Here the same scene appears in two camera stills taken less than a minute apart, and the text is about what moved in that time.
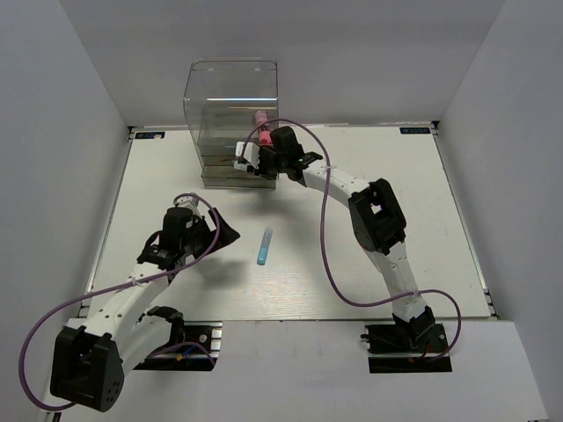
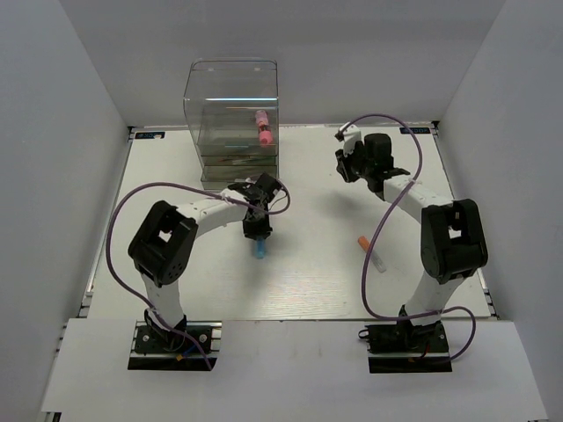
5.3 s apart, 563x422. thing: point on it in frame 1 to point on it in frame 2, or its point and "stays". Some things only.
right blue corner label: x=414 y=129 stays
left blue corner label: x=149 y=135 stays
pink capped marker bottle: x=260 y=117 stays
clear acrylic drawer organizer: x=221 y=99 stays
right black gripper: x=261 y=170 to x=344 y=162
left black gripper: x=227 y=235 to x=264 y=229
